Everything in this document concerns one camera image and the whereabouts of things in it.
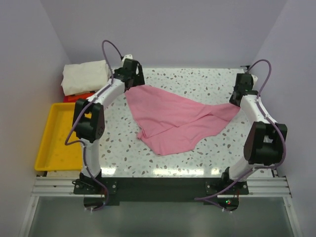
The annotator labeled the yellow plastic tray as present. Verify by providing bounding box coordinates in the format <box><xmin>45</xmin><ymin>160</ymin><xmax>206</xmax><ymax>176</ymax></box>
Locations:
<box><xmin>34</xmin><ymin>103</ymin><xmax>82</xmax><ymax>171</ymax></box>

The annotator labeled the folded orange t shirt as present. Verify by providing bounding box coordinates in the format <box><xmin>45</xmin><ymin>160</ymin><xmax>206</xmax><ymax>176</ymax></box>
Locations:
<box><xmin>75</xmin><ymin>92</ymin><xmax>94</xmax><ymax>100</ymax></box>

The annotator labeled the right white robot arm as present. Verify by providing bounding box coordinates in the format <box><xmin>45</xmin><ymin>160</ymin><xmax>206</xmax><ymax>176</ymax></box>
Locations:
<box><xmin>220</xmin><ymin>73</ymin><xmax>287</xmax><ymax>194</ymax></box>

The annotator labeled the pink t shirt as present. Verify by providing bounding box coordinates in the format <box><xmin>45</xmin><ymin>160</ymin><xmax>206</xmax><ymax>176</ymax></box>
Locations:
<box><xmin>125</xmin><ymin>85</ymin><xmax>240</xmax><ymax>156</ymax></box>

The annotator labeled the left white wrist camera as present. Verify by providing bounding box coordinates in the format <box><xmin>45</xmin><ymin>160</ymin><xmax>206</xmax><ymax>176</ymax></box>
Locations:
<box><xmin>121</xmin><ymin>54</ymin><xmax>133</xmax><ymax>61</ymax></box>

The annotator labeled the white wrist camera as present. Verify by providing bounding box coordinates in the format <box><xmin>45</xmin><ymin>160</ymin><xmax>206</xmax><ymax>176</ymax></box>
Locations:
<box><xmin>121</xmin><ymin>54</ymin><xmax>133</xmax><ymax>61</ymax></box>
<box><xmin>251</xmin><ymin>75</ymin><xmax>258</xmax><ymax>86</ymax></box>

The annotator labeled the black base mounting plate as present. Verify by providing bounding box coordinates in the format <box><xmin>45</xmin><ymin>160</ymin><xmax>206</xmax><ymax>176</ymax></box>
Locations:
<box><xmin>72</xmin><ymin>174</ymin><xmax>249</xmax><ymax>211</ymax></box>

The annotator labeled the folded red t shirt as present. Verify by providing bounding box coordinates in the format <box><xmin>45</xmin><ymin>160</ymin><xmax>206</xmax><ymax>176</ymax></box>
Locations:
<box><xmin>63</xmin><ymin>95</ymin><xmax>77</xmax><ymax>103</ymax></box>

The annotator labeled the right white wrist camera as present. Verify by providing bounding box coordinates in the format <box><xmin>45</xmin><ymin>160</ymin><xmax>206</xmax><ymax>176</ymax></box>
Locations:
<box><xmin>251</xmin><ymin>75</ymin><xmax>258</xmax><ymax>86</ymax></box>

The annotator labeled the folded cream t shirt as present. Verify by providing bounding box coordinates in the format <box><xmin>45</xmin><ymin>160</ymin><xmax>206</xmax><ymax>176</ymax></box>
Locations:
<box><xmin>61</xmin><ymin>60</ymin><xmax>110</xmax><ymax>96</ymax></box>

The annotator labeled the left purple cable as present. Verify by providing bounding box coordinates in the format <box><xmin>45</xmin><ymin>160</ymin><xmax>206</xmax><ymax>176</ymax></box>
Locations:
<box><xmin>64</xmin><ymin>39</ymin><xmax>124</xmax><ymax>213</ymax></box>

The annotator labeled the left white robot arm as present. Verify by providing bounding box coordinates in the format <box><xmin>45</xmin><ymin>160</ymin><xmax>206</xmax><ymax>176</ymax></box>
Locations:
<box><xmin>71</xmin><ymin>54</ymin><xmax>145</xmax><ymax>194</ymax></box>

